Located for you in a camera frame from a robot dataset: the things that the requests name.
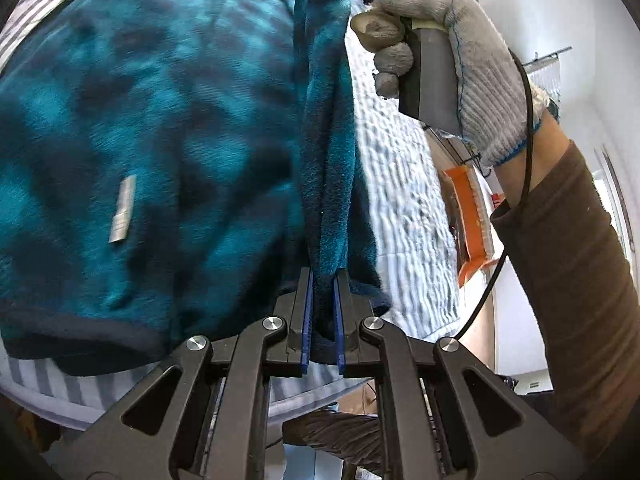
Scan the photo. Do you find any teal plaid fleece jacket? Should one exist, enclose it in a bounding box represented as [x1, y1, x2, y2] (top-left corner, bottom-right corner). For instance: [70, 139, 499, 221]
[1, 0, 390, 375]

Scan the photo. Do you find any right forearm brown sleeve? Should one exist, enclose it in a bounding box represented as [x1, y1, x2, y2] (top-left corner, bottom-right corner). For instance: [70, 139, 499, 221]
[491, 114, 639, 460]

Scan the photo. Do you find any left forearm brown sleeve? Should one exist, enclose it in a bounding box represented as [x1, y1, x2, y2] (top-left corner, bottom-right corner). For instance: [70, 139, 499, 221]
[282, 408, 383, 477]

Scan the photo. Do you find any right hand grey glove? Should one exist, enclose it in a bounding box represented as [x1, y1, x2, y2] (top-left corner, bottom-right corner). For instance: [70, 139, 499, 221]
[364, 0, 527, 167]

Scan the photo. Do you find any blue striped bed quilt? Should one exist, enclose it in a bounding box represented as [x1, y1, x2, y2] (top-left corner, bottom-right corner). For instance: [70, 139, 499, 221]
[1, 0, 460, 430]

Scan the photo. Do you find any orange mat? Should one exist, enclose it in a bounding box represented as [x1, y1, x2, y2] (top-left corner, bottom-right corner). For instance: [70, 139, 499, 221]
[444, 166, 502, 287]

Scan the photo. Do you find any striped cloth on rack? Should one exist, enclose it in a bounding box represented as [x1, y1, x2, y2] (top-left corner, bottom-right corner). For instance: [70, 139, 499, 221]
[524, 55, 561, 105]

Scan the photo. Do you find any bright window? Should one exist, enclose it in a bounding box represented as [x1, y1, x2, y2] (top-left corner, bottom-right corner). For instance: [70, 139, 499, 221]
[592, 144, 638, 284]

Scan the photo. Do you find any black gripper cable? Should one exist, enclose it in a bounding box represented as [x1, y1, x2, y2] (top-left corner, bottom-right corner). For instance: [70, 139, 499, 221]
[451, 49, 536, 344]

